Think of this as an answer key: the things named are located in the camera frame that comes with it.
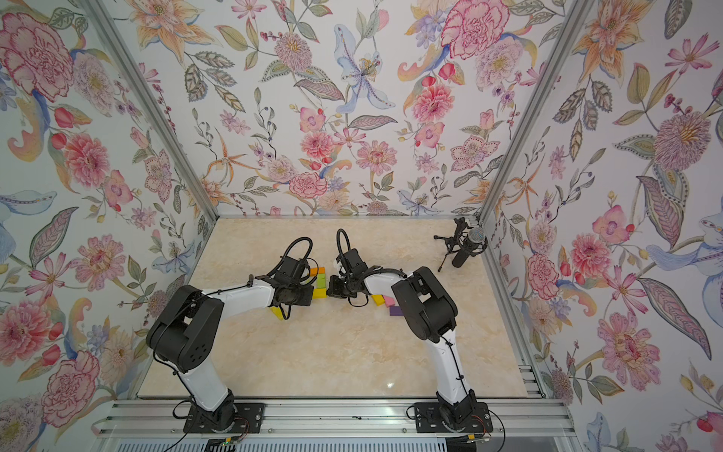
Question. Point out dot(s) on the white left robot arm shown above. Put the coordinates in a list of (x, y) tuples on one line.
[(183, 335)]

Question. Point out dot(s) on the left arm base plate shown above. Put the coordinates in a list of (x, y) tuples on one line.
[(229, 418)]

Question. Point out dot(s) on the aluminium frame rail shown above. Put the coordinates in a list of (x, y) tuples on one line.
[(355, 418)]

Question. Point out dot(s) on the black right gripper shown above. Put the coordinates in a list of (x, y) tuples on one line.
[(333, 288)]

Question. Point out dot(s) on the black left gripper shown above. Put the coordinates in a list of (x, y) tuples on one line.
[(308, 286)]

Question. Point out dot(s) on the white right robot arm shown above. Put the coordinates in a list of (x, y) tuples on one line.
[(430, 313)]

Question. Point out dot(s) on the yellow green block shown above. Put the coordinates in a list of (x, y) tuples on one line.
[(276, 311)]

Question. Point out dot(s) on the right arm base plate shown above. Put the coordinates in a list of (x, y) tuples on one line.
[(434, 418)]

